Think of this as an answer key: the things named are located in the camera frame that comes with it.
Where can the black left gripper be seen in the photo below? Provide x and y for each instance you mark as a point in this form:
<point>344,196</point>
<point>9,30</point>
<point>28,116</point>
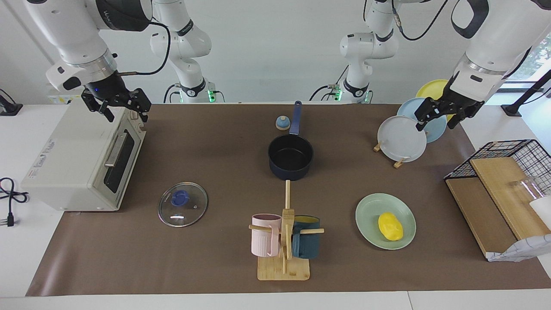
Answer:
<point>454,103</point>

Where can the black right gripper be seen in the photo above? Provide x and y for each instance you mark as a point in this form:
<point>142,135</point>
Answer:
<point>108,86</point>

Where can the glass lid with blue knob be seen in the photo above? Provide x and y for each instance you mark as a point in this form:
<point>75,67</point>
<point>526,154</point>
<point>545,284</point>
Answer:
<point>181,199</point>

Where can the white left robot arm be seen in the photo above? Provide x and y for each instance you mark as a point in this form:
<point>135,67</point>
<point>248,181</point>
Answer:
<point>499,47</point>

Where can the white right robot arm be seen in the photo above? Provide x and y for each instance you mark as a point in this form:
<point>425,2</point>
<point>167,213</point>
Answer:
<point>73,30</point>

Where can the yellow plate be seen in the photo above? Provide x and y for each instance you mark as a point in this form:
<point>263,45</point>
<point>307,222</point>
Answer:
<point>430,88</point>

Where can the light blue plate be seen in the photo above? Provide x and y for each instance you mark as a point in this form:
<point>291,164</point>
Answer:
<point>409,109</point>

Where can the grey plate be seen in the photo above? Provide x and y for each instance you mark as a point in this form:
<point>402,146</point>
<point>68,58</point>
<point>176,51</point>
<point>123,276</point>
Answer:
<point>401,140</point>

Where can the wooden plate rack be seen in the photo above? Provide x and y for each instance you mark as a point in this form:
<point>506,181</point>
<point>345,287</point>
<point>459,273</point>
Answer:
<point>398,163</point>

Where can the green plate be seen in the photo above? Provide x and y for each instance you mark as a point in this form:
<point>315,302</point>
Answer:
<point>370,215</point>

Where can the white socket box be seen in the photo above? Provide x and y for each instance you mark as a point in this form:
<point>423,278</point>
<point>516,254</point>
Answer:
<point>56,98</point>

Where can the white toaster oven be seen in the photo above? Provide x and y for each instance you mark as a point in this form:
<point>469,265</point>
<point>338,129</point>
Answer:
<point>73,159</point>

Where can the brown table mat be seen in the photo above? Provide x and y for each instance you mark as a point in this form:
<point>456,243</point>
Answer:
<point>193,150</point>

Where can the window with greenery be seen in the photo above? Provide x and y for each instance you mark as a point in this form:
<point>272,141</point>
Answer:
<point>543,56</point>

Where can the clear glass cup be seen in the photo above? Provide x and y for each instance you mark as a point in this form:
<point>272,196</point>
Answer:
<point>529,187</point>

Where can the black table clamp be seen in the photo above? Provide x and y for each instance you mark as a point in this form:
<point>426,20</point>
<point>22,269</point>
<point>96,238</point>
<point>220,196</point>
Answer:
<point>10,110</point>

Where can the white patterned cloth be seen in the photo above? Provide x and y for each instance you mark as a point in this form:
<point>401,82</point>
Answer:
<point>525,249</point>

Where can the dark blue saucepan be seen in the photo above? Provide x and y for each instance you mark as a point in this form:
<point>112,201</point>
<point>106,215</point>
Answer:
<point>292,172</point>

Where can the dark teal mug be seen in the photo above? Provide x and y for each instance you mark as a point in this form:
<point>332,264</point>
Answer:
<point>306,245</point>

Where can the pink ribbed mug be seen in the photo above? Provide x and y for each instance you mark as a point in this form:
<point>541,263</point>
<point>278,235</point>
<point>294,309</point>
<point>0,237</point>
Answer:
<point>264,241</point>

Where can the wooden mug tree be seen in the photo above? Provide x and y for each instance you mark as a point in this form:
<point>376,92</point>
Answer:
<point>284,269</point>

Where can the black camera stand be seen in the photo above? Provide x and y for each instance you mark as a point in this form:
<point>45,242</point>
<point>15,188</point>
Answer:
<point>512,110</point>

